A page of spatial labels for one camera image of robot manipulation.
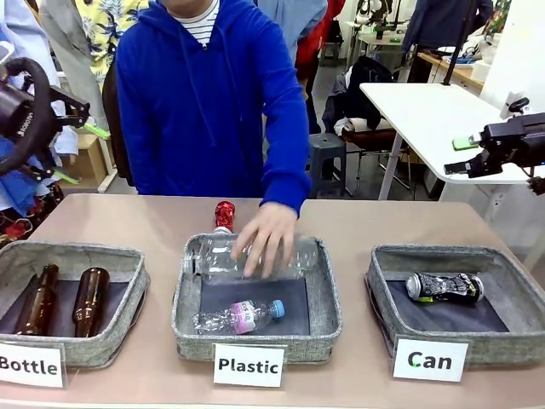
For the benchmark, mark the grey fabric bottle basket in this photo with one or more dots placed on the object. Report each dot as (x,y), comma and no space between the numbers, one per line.
(98,351)

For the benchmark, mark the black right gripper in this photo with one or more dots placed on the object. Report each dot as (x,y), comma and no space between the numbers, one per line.
(519,136)

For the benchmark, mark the person's left forearm blue sleeve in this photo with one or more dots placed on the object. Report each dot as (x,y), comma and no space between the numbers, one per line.
(287,170)

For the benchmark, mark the person in beige coat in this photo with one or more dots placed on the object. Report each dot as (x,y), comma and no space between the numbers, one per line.
(72,51)

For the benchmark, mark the white Can label card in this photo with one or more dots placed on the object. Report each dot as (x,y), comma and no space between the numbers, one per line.
(430,360)

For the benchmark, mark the crushed black can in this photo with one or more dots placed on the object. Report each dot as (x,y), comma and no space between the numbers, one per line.
(447,285)

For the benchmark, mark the chair with black jacket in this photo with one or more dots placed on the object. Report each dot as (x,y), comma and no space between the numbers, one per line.
(366,85)

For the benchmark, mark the brown glass bottle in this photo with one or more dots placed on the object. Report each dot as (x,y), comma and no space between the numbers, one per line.
(91,300)
(36,302)

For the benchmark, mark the person in floral shirt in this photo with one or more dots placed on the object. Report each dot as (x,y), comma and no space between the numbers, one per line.
(106,34)

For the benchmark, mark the person in blue hoodie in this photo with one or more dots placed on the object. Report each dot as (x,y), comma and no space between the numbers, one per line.
(191,106)

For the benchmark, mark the pink label water bottle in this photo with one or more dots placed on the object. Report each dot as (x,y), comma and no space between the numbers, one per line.
(238,317)

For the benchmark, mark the wooden desk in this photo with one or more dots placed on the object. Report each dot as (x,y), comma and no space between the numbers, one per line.
(464,74)

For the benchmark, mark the crushed red can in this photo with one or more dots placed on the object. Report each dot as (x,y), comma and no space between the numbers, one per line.
(225,215)

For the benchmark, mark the person's left hand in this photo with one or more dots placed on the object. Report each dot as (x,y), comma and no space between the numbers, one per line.
(268,238)

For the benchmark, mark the white Bottle label card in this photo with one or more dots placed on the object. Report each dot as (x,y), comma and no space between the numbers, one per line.
(30,366)

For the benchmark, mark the grey fabric can basket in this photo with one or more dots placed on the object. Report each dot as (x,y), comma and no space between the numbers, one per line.
(502,349)

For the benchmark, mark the person in red top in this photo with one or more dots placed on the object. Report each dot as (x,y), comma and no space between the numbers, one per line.
(315,47)

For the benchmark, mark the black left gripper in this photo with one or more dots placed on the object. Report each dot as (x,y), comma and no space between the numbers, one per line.
(21,115)

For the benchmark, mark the light wooden cabinet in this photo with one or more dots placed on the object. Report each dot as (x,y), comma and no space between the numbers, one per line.
(91,162)

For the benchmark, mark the grey plastic stool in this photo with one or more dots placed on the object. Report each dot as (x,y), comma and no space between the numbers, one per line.
(325,149)

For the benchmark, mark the grey fabric plastic basket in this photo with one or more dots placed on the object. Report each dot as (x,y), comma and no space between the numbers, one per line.
(255,345)

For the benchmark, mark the black pole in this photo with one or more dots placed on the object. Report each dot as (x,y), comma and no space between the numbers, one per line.
(453,42)

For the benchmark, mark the white Plastic label card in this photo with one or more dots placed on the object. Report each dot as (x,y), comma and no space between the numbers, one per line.
(249,366)

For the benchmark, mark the large clear plastic bottle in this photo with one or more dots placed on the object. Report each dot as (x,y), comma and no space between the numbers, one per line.
(217,260)

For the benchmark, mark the white table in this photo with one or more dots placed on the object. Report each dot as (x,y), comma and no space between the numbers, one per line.
(417,111)

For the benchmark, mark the person in dark blue jacket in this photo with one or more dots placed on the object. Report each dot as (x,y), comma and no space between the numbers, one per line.
(443,21)

